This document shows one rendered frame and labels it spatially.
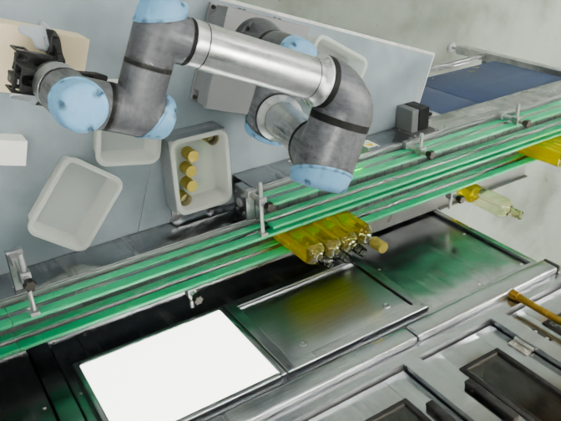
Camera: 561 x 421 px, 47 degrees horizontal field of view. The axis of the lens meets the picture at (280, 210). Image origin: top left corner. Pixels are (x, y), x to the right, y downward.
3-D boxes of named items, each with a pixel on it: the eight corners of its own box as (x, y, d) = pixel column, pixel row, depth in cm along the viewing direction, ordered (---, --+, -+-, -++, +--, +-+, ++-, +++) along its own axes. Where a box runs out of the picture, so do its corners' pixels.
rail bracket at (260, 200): (245, 226, 188) (268, 244, 178) (242, 174, 180) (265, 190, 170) (255, 223, 189) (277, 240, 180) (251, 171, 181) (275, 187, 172)
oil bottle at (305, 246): (271, 237, 195) (311, 269, 179) (270, 221, 193) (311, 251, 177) (287, 232, 198) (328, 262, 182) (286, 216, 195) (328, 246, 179)
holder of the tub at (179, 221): (168, 221, 189) (179, 231, 183) (156, 134, 176) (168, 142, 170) (219, 205, 196) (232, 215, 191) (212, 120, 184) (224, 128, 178)
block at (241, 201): (234, 212, 192) (245, 220, 187) (231, 184, 188) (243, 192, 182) (244, 209, 194) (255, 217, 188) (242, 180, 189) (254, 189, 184)
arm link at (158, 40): (402, 74, 117) (154, -8, 89) (381, 131, 120) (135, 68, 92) (365, 62, 126) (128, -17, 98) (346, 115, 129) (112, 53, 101)
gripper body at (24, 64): (9, 41, 107) (25, 55, 98) (61, 50, 112) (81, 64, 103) (3, 86, 109) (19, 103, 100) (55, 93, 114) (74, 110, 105)
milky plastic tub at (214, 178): (166, 206, 186) (179, 217, 179) (156, 134, 175) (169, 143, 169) (219, 190, 194) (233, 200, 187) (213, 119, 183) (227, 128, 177)
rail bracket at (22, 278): (8, 284, 165) (30, 328, 148) (-8, 227, 157) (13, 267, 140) (27, 278, 167) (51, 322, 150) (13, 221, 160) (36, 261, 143)
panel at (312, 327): (73, 372, 163) (120, 462, 137) (71, 363, 161) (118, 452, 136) (352, 261, 204) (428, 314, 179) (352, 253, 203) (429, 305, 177)
